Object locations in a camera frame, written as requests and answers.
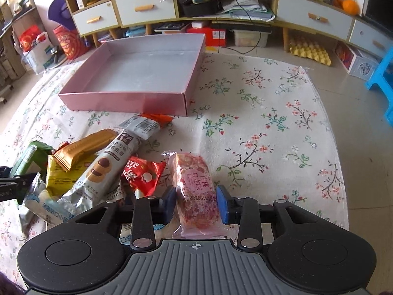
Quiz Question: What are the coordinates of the white blue bread packet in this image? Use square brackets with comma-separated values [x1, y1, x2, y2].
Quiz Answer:
[23, 173, 75, 226]

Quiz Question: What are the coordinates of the green snack packet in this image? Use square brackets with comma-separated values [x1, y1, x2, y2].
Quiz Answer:
[9, 141, 53, 178]

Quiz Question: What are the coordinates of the red snack packet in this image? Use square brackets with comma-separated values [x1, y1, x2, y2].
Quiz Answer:
[121, 156, 166, 199]

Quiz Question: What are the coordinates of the yellow snack packet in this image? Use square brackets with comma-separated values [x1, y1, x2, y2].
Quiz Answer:
[45, 154, 97, 198]

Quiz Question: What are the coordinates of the pink strawberry snack packet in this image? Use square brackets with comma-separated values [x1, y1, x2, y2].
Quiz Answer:
[165, 152, 228, 239]

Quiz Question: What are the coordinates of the silver chocolate pie snack pack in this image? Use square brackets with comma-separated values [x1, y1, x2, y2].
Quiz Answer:
[58, 115, 162, 216]

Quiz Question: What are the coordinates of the gold wafer bar packet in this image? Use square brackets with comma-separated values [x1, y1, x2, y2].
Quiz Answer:
[53, 129, 118, 172]

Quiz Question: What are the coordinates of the orange silver snack packet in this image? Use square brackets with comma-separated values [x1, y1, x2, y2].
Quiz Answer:
[139, 113, 173, 128]

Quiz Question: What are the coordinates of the pink shallow cardboard box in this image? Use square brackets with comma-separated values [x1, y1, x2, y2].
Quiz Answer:
[59, 33, 205, 117]

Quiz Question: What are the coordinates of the red gift bag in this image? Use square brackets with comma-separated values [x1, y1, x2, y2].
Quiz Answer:
[53, 25, 90, 60]

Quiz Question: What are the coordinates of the clear plastic storage bin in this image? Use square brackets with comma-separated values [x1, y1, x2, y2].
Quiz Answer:
[233, 29, 270, 47]

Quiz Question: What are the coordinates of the yellow egg tray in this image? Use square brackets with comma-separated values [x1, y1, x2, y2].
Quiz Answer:
[289, 37, 332, 66]

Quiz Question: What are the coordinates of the red cardboard box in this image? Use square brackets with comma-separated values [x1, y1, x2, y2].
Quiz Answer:
[186, 27, 226, 47]

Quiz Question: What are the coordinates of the blue plastic stool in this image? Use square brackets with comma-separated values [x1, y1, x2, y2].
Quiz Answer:
[365, 48, 393, 126]

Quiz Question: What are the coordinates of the wooden tv cabinet with drawers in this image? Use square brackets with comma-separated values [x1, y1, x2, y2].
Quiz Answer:
[65, 0, 392, 57]

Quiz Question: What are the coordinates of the orange fruit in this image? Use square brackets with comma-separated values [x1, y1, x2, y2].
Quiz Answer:
[342, 0, 360, 16]

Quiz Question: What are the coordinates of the black microwave oven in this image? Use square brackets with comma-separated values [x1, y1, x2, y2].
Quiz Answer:
[362, 0, 393, 32]

